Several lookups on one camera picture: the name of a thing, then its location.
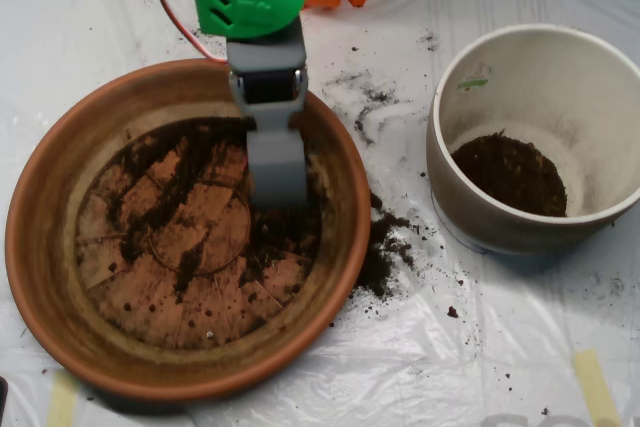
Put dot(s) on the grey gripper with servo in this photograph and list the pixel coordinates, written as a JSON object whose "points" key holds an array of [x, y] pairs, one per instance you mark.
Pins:
{"points": [[266, 58]]}

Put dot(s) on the spilled dark soil pile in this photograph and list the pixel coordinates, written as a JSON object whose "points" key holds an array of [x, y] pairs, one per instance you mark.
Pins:
{"points": [[380, 257]]}

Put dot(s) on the white ceramic pot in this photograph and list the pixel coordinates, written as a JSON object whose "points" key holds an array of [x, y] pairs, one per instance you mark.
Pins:
{"points": [[465, 212]]}

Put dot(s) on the small dark maroon fragment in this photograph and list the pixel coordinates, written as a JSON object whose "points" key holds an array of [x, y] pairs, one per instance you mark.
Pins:
{"points": [[453, 312]]}

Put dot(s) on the terracotta plant saucer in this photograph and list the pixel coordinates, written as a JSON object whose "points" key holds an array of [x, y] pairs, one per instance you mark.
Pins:
{"points": [[50, 247]]}

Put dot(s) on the green label sticker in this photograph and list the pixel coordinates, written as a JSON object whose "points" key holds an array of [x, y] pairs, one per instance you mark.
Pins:
{"points": [[472, 82]]}

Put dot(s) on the white plastic cover sheet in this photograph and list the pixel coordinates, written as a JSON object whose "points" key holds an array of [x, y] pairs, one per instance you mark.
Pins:
{"points": [[450, 372]]}

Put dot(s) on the beige masking tape strip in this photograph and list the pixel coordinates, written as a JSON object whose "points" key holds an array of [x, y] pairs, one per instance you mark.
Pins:
{"points": [[62, 402], [595, 387]]}

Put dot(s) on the dark object at edge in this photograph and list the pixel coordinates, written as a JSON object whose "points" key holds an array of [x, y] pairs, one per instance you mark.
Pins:
{"points": [[3, 397]]}

